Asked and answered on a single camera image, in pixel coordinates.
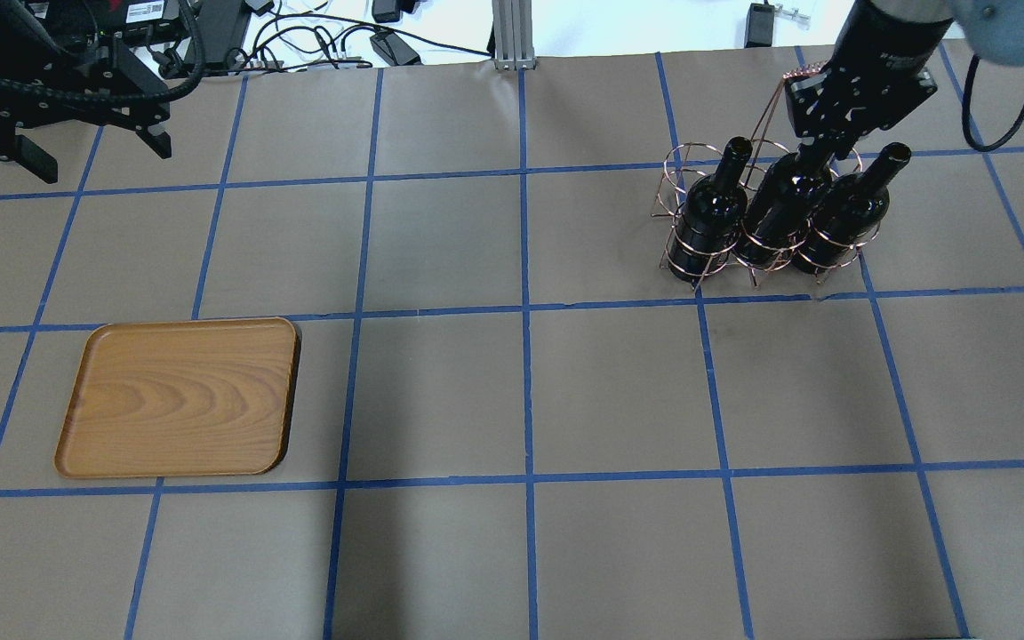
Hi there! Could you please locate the large black power brick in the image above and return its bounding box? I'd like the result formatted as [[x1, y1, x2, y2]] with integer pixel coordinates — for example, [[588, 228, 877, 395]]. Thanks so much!
[[369, 31, 423, 68]]

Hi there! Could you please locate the dark wine bottle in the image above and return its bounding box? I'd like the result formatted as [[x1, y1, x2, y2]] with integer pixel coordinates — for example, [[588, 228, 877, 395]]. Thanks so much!
[[734, 143, 836, 270], [791, 142, 913, 278], [666, 135, 753, 284]]

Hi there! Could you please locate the wooden serving tray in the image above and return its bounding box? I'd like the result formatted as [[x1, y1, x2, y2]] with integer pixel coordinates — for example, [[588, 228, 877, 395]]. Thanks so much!
[[53, 317, 300, 479]]

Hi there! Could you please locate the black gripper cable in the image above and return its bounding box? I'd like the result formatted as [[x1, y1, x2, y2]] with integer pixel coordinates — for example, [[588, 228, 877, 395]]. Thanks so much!
[[962, 53, 1024, 152]]

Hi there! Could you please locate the copper wire bottle basket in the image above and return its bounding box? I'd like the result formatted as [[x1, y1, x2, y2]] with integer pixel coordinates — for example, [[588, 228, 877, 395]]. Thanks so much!
[[657, 60, 913, 286]]

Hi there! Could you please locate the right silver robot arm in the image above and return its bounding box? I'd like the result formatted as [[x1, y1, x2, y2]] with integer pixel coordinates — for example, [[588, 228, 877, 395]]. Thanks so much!
[[783, 1, 1024, 157]]

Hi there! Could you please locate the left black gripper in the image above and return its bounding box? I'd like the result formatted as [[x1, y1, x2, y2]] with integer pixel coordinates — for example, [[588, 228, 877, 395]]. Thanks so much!
[[0, 1, 202, 185]]

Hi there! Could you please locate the aluminium frame post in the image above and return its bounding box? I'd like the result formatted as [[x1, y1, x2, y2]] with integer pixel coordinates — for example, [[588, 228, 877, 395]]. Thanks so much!
[[492, 0, 538, 72]]

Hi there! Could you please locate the black power adapter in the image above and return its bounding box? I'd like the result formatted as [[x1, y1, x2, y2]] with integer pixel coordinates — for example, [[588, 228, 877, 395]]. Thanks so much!
[[743, 1, 776, 49]]

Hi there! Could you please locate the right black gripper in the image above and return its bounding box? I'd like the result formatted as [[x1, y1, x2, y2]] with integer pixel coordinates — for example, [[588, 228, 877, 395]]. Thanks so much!
[[784, 1, 954, 151]]

